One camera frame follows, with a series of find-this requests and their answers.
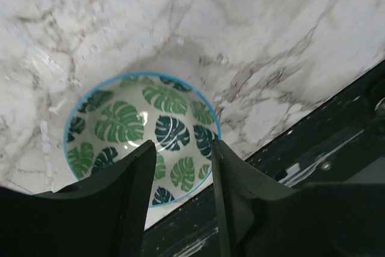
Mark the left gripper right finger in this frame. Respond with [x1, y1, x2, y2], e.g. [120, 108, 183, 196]
[212, 140, 384, 256]

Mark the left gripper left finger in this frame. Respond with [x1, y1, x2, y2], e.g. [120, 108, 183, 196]
[1, 140, 156, 256]

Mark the green leaf pattern bowl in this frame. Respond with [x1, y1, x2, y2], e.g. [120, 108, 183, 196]
[64, 72, 221, 208]

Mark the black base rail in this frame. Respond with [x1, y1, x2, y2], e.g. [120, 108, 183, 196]
[141, 63, 384, 256]

